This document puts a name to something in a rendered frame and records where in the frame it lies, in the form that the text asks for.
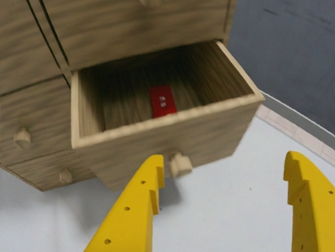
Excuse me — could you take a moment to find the wooden chest of drawers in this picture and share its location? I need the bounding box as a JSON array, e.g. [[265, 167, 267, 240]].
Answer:
[[0, 0, 235, 191]]

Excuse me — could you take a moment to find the red 9v battery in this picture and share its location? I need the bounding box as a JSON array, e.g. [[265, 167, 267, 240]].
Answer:
[[149, 83, 176, 117]]

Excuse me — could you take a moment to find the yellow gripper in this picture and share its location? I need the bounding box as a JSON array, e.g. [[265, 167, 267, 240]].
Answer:
[[83, 150, 335, 252]]

